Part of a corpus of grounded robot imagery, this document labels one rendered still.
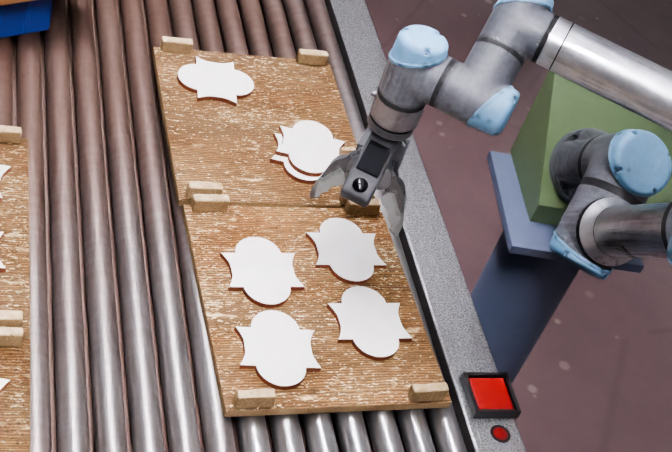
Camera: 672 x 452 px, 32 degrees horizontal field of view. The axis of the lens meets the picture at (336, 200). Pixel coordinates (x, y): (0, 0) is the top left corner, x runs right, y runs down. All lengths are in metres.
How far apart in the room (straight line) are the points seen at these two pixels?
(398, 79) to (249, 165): 0.44
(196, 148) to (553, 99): 0.68
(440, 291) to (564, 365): 1.37
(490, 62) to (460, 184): 2.03
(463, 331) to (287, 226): 0.33
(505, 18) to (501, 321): 0.90
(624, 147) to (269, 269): 0.64
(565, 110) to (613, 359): 1.28
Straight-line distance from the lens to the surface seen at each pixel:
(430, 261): 2.00
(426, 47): 1.65
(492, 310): 2.42
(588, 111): 2.27
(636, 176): 2.04
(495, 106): 1.65
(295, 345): 1.75
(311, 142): 2.08
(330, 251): 1.90
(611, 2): 4.99
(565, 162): 2.19
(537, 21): 1.69
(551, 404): 3.18
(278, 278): 1.83
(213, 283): 1.81
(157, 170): 1.99
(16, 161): 1.94
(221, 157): 2.02
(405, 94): 1.68
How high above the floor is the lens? 2.24
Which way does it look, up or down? 41 degrees down
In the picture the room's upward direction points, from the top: 20 degrees clockwise
